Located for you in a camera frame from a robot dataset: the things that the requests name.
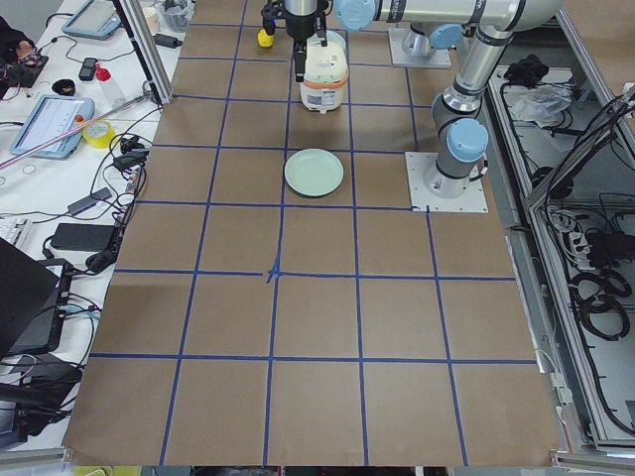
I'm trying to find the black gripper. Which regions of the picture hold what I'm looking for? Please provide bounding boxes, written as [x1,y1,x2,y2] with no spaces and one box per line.
[285,10,317,82]

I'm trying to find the white rice cooker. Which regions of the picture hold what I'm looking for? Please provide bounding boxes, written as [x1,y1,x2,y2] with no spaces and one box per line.
[300,41,348,114]

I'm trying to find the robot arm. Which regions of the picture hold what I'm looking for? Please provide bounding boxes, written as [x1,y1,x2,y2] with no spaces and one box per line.
[261,0,562,200]

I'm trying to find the right green plate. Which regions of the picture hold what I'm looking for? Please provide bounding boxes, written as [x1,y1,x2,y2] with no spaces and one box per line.
[326,30,346,51]

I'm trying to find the green plate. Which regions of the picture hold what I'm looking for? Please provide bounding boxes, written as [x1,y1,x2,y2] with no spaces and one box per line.
[326,30,346,51]
[284,149,344,197]

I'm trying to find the yellow lemon toy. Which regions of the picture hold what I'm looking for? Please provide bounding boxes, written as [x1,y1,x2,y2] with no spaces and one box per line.
[257,29,275,49]

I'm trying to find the plastic bag with cup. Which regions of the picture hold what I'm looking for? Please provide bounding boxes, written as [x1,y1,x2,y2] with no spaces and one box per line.
[162,0,194,33]

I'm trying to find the left green plate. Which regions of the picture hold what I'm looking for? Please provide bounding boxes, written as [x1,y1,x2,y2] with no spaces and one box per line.
[284,149,344,197]

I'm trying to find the black smartphone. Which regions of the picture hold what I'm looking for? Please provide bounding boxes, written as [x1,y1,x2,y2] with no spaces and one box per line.
[78,58,98,81]

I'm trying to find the yellow tape roll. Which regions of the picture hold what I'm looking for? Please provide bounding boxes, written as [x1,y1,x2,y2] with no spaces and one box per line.
[81,120,116,150]

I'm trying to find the blue teach pendant tablet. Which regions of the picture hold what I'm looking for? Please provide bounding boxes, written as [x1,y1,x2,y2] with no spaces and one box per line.
[9,94,94,156]

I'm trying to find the black power adapter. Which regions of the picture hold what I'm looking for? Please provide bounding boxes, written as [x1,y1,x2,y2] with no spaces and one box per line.
[51,223,116,252]

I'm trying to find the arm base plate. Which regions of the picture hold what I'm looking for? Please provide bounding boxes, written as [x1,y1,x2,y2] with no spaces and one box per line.
[405,152,488,213]
[388,29,451,69]

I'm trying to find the aluminium frame post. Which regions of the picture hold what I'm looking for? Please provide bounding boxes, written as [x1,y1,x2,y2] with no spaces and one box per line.
[113,0,174,105]

